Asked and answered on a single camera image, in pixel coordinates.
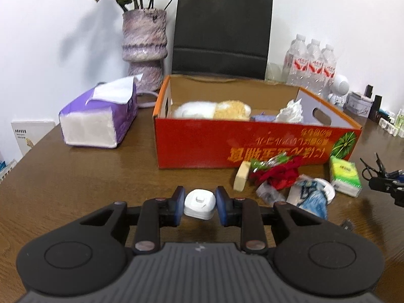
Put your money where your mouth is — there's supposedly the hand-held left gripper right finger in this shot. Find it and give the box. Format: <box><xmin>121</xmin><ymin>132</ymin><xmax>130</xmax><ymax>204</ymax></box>
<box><xmin>214</xmin><ymin>186</ymin><xmax>319</xmax><ymax>255</ymax></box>

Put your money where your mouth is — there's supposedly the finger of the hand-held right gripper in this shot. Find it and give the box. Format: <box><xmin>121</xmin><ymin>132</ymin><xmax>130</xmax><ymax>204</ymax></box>
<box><xmin>391</xmin><ymin>186</ymin><xmax>404</xmax><ymax>208</ymax></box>
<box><xmin>369</xmin><ymin>177</ymin><xmax>399</xmax><ymax>194</ymax></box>

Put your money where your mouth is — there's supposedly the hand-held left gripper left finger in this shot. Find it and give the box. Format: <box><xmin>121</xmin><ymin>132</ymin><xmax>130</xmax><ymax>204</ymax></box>
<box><xmin>79</xmin><ymin>186</ymin><xmax>187</xmax><ymax>256</ymax></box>

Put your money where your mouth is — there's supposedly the white round plastic gadget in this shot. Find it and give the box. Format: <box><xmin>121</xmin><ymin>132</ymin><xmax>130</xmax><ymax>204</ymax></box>
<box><xmin>183</xmin><ymin>189</ymin><xmax>217</xmax><ymax>221</ymax></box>

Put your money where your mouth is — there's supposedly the black cable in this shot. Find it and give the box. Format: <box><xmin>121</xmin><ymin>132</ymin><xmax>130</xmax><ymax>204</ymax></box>
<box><xmin>359</xmin><ymin>152</ymin><xmax>403</xmax><ymax>181</ymax></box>

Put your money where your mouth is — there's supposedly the white jar lid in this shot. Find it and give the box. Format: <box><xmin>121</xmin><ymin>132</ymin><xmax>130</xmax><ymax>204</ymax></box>
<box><xmin>311</xmin><ymin>178</ymin><xmax>336</xmax><ymax>203</ymax></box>

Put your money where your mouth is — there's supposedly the red cardboard box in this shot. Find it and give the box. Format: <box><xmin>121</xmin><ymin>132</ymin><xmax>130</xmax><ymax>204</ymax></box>
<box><xmin>152</xmin><ymin>75</ymin><xmax>364</xmax><ymax>170</ymax></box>

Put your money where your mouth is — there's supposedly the red cloth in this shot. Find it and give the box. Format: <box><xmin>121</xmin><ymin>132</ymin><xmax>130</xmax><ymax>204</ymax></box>
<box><xmin>252</xmin><ymin>157</ymin><xmax>300</xmax><ymax>190</ymax></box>

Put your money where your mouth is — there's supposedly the yellow and white plush toy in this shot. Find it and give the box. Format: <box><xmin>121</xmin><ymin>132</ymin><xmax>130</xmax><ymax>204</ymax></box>
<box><xmin>173</xmin><ymin>100</ymin><xmax>253</xmax><ymax>121</ymax></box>

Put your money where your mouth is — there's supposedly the purple burlap pouch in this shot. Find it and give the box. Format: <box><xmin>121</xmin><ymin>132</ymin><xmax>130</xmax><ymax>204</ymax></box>
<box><xmin>250</xmin><ymin>112</ymin><xmax>279</xmax><ymax>123</ymax></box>

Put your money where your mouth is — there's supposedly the white tissue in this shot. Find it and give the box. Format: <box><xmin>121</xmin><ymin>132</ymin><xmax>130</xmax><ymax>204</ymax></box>
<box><xmin>275</xmin><ymin>98</ymin><xmax>305</xmax><ymax>123</ymax></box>

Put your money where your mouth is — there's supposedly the green tissue packet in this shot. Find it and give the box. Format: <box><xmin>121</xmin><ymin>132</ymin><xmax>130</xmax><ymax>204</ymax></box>
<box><xmin>329</xmin><ymin>155</ymin><xmax>362</xmax><ymax>197</ymax></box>

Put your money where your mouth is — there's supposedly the beige eraser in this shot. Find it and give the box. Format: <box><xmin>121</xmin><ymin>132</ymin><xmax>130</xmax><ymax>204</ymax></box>
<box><xmin>233</xmin><ymin>161</ymin><xmax>252</xmax><ymax>192</ymax></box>

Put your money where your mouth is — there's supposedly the clear plastic bag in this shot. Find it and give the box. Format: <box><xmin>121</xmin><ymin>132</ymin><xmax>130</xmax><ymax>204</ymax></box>
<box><xmin>255</xmin><ymin>180</ymin><xmax>286</xmax><ymax>204</ymax></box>

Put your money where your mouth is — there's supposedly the white bottle holder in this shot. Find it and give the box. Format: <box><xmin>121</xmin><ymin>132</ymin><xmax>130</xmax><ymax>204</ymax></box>
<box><xmin>378</xmin><ymin>116</ymin><xmax>400</xmax><ymax>136</ymax></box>

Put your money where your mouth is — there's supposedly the shiny green wrapper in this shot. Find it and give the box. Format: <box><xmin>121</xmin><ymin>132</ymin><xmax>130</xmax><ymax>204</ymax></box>
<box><xmin>249</xmin><ymin>153</ymin><xmax>288</xmax><ymax>181</ymax></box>

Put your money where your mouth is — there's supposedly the blue plastic wrapper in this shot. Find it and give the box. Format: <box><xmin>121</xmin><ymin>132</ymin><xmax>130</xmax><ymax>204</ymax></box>
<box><xmin>285</xmin><ymin>178</ymin><xmax>329</xmax><ymax>221</ymax></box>

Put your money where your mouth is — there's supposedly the tall black box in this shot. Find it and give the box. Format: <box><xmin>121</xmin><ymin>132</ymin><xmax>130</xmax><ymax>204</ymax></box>
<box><xmin>369</xmin><ymin>94</ymin><xmax>383</xmax><ymax>124</ymax></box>

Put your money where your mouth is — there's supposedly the small printed tin box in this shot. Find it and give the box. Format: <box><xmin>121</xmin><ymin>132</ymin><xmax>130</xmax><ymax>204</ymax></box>
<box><xmin>344</xmin><ymin>91</ymin><xmax>373</xmax><ymax>116</ymax></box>

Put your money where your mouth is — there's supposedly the white robot toy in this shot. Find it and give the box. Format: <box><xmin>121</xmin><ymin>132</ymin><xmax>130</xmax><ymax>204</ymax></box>
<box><xmin>326</xmin><ymin>74</ymin><xmax>351</xmax><ymax>107</ymax></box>

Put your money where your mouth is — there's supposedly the purple tissue pack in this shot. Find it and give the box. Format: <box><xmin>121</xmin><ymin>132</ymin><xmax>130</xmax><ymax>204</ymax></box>
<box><xmin>59</xmin><ymin>73</ymin><xmax>139</xmax><ymax>150</ymax></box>

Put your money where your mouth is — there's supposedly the clear water bottle red label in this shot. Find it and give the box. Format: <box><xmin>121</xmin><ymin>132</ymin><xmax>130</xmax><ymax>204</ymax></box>
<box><xmin>302</xmin><ymin>39</ymin><xmax>323</xmax><ymax>94</ymax></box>
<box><xmin>282</xmin><ymin>34</ymin><xmax>309</xmax><ymax>88</ymax></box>
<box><xmin>317</xmin><ymin>44</ymin><xmax>337</xmax><ymax>98</ymax></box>

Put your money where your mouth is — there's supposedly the purple ceramic vase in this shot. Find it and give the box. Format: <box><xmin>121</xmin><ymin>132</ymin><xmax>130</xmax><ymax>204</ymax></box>
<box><xmin>121</xmin><ymin>8</ymin><xmax>168</xmax><ymax>92</ymax></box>

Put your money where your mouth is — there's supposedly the white printed book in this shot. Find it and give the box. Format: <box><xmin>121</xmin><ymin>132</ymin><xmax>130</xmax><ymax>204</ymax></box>
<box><xmin>11</xmin><ymin>119</ymin><xmax>59</xmax><ymax>162</ymax></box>

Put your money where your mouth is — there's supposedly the black paper bag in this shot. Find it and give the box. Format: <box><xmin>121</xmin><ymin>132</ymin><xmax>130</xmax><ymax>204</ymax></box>
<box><xmin>171</xmin><ymin>0</ymin><xmax>275</xmax><ymax>81</ymax></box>

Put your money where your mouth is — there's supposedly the lavender power cord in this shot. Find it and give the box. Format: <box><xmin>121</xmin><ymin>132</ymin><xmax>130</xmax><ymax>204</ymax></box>
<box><xmin>137</xmin><ymin>91</ymin><xmax>160</xmax><ymax>110</ymax></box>

